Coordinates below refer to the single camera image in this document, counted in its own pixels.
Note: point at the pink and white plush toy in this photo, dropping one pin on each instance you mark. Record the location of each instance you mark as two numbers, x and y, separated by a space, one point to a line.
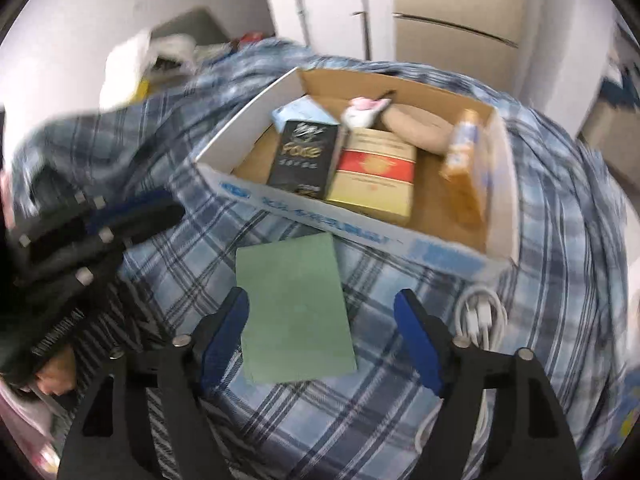
362 112

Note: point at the blue plaid blanket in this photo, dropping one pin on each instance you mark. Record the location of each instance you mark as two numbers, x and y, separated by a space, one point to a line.
550 210

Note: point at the person's left forearm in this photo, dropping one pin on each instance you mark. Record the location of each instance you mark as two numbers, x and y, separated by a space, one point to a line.
110 310

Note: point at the orange bottle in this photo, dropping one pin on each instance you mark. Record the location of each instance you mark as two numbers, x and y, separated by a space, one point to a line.
465 160

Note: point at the pink cloth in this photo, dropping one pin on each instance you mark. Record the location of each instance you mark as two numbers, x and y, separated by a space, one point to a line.
22 435

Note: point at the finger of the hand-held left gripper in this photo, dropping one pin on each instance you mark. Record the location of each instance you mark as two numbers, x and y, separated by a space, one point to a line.
75 255
135 207

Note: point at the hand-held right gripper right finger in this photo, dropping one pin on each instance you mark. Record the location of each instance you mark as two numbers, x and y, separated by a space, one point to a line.
420 345

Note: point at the black box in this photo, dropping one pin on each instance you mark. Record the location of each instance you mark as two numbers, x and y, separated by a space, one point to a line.
302 160

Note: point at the blue tissue packet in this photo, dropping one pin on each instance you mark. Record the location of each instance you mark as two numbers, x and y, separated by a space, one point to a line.
305 110

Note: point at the printed plastic bag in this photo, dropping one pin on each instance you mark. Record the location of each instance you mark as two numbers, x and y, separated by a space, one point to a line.
175 47

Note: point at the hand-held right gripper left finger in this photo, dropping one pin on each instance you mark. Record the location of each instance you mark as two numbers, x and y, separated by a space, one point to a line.
225 340

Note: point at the red and gold cigarette box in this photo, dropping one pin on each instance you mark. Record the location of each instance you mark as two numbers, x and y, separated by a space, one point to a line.
372 175

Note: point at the person's left hand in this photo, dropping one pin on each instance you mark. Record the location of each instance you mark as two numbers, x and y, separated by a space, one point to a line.
52 375

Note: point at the red plastic bag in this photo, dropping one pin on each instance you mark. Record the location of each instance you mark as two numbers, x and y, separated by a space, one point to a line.
250 37

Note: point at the green sponge cloth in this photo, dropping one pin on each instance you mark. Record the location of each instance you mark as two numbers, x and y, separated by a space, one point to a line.
295 310

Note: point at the cardboard box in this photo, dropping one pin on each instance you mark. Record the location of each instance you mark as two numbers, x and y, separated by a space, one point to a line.
430 195

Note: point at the white plastic bag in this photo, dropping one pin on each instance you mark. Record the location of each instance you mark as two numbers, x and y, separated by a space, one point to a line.
125 70

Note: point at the yellow packet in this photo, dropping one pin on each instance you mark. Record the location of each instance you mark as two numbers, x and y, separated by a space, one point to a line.
142 89

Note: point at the dark blue cloth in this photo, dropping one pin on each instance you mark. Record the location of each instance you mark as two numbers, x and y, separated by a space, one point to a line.
622 87

